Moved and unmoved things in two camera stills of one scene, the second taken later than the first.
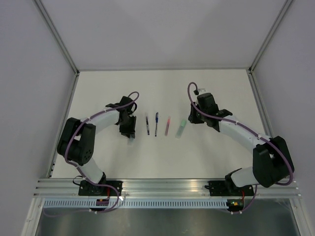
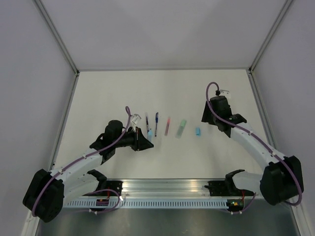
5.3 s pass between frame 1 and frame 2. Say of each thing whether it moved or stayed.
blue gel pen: stayed
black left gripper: moved
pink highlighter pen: stayed
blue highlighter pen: moved
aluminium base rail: stayed
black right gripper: moved
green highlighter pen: stayed
